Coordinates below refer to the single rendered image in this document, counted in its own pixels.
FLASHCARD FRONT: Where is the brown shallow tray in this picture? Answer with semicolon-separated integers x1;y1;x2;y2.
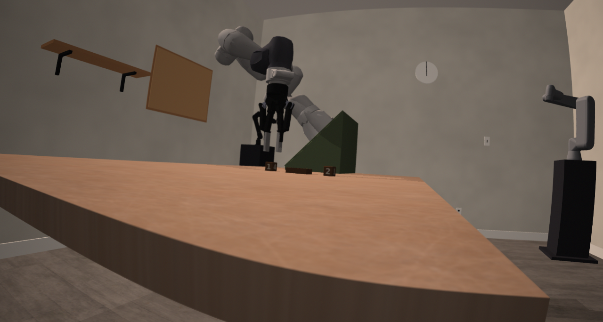
285;167;312;174

